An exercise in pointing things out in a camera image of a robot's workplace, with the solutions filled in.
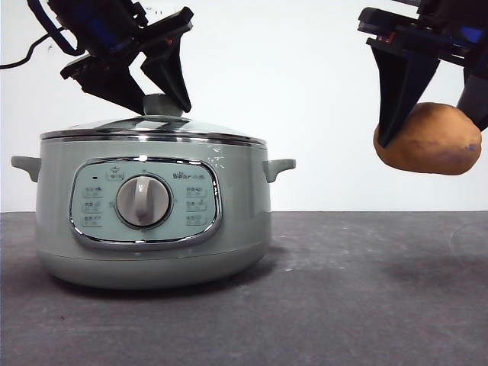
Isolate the glass lid with green knob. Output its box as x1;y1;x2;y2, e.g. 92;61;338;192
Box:
40;93;268;144

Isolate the brown potato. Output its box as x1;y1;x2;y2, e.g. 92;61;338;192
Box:
373;101;483;175

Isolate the pale green electric pot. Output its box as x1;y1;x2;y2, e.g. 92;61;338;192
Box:
10;133;297;291

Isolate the black cable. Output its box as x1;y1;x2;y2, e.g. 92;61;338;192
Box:
0;0;88;70

